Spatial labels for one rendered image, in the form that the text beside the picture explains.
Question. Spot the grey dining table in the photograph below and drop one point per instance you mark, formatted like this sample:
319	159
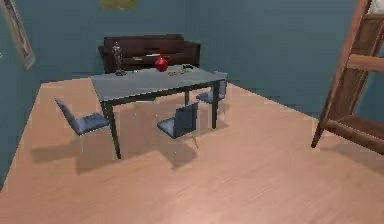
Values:
146	83

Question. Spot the blue chair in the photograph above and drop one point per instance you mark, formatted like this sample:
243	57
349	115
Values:
213	95
181	121
87	122

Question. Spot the small dark green object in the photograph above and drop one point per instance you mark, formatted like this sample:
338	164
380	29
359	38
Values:
181	70

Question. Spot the red vase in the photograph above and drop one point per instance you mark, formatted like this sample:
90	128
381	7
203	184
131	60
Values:
161	63

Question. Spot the dark brown sofa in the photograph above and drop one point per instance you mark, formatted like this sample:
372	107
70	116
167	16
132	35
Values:
146	46

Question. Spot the dark metal statue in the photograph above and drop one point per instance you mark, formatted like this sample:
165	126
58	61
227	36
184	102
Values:
117	58

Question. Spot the brown wooden ladder shelf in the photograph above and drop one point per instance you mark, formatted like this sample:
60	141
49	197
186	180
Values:
353	86

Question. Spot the white item on shelf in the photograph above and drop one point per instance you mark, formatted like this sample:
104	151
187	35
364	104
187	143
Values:
377	6

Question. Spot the yellow green wall picture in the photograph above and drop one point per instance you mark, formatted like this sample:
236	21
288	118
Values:
118	3

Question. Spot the framed wall picture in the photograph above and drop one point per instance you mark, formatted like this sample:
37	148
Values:
19	33

